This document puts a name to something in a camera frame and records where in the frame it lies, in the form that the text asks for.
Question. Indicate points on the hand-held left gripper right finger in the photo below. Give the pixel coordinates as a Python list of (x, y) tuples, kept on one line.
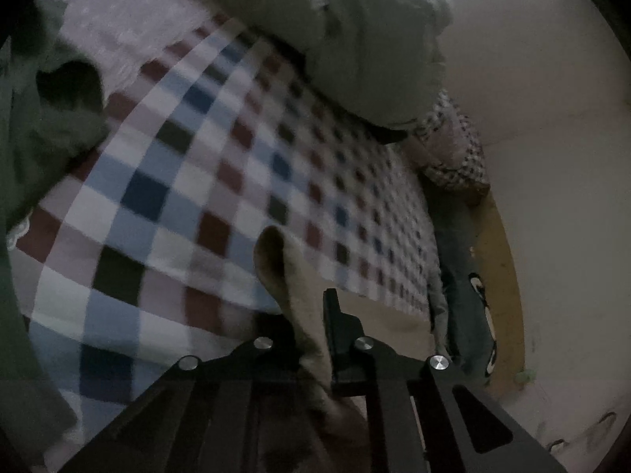
[(333, 335)]

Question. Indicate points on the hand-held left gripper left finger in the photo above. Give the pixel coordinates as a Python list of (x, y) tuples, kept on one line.
[(266, 354)]

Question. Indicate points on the beige garment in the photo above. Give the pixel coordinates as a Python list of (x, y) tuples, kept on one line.
[(296, 295)]

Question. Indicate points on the teal cloth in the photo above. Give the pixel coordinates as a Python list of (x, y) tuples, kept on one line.
[(463, 266)]

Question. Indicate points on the checkered bed sheet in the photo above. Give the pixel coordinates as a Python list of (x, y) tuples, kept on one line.
[(197, 157)]

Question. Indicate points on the dark checkered quilt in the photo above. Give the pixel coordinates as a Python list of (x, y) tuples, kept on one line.
[(458, 157)]

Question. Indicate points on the pale green duvet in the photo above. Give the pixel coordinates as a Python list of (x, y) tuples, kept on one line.
[(365, 34)]

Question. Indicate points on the greyish green garment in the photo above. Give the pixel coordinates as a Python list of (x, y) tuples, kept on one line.
[(39, 123)]

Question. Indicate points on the wooden bed frame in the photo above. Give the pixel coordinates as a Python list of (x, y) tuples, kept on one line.
[(507, 281)]

